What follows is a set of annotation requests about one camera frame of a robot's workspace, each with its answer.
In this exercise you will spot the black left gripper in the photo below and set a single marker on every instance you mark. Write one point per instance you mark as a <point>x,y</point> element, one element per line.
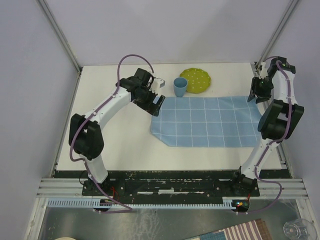
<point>151,107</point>

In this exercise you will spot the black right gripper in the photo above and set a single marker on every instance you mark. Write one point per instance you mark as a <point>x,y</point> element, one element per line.
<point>255,90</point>

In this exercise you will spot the blue checked cloth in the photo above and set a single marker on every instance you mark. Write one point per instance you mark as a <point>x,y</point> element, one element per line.
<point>207,122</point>

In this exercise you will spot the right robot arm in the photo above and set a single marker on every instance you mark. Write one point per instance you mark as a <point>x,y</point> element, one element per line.
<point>274,84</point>

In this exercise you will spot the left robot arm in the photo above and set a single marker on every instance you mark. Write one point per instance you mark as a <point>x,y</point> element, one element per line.
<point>85,131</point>

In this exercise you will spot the blue cup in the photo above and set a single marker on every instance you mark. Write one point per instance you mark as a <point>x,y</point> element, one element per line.
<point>180,86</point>

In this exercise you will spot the green dotted plate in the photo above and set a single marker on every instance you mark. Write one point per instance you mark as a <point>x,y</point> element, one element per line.
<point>198,80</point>

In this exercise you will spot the striped folded cloth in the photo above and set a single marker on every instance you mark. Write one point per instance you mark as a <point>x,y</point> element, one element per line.
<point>251,230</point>

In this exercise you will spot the clear glass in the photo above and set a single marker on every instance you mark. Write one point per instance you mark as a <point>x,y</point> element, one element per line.
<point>300,229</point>

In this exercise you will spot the cream round object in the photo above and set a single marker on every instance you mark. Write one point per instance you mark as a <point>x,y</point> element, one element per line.
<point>65,238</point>

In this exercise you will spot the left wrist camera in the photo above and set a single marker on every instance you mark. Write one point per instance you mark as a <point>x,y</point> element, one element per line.
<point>158,83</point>

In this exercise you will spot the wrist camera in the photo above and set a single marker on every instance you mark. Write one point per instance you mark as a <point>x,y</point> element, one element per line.
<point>158,83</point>
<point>262,70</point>

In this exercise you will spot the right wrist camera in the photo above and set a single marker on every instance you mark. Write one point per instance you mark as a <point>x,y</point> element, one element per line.
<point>262,70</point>

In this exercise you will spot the aluminium frame rail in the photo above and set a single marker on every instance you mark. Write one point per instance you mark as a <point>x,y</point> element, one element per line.
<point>282,23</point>

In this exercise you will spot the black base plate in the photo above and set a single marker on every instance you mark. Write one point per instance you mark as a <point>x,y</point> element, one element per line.
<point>208,183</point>

